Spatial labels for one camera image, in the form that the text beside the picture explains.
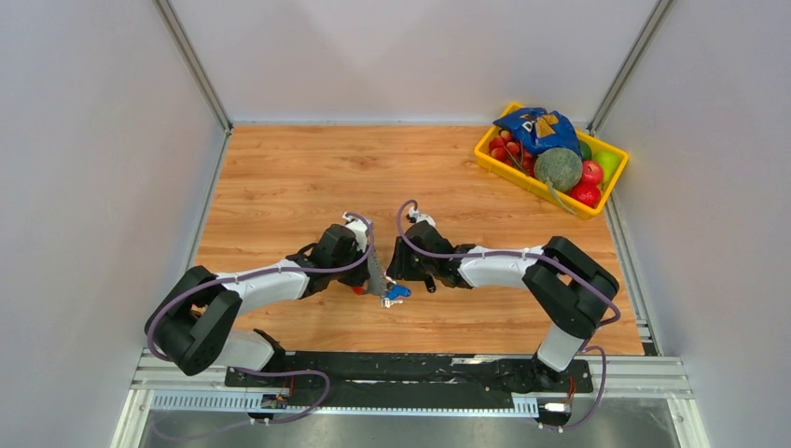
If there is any blue headed key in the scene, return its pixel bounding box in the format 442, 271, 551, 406
385, 284, 411, 301

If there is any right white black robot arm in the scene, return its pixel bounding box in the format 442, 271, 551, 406
386, 221, 619, 390

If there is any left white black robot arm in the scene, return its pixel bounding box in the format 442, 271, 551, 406
145, 217, 372, 386

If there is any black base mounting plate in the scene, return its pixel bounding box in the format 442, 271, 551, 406
225, 351, 594, 410

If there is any red cherry tomatoes bunch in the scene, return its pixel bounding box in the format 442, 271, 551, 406
488, 129, 534, 177

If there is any yellow plastic bin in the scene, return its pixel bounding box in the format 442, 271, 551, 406
474, 103, 629, 219

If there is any green round melon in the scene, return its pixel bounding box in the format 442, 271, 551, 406
534, 147, 583, 193

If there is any blue chips bag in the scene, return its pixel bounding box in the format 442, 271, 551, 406
502, 107, 581, 157

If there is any red apple lower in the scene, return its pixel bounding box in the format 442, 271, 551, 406
567, 183, 602, 208

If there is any red apple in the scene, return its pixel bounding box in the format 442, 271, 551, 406
567, 183, 602, 208
579, 160, 604, 187

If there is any red apple upper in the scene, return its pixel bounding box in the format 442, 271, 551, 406
579, 160, 604, 187

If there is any dark green fruit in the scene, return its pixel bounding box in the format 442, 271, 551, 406
578, 140, 592, 161

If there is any light green apple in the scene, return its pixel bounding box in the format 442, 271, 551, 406
592, 151, 621, 184

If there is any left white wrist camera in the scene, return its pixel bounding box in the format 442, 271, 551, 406
343, 213, 368, 252

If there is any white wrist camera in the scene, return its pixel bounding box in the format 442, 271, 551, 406
343, 213, 368, 252
407, 208, 436, 227

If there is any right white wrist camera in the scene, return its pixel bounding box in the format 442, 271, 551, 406
407, 208, 436, 227

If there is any white slotted cable duct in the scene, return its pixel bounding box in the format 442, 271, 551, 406
150, 390, 539, 418

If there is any aluminium frame rail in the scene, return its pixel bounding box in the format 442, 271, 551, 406
112, 352, 708, 447

